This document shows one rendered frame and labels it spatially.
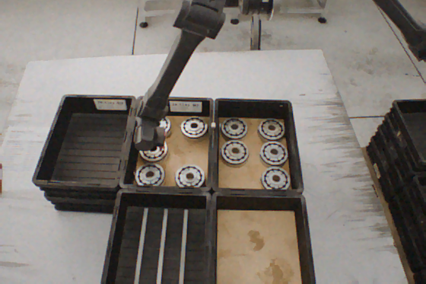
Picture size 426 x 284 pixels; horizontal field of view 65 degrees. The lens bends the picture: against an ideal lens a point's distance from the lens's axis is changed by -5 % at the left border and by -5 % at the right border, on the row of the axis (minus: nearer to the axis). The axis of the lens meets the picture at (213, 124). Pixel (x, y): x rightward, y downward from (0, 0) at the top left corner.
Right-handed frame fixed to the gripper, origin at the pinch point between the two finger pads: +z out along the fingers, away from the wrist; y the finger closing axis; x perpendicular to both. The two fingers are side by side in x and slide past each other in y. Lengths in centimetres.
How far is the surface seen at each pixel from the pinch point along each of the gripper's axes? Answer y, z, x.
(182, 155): 10.7, 4.3, -0.5
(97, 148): -22.2, 4.1, 1.4
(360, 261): 76, 16, -35
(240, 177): 31.9, 4.1, -8.6
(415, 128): 132, 43, 42
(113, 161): -14.9, 3.9, -4.0
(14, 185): -58, 16, -11
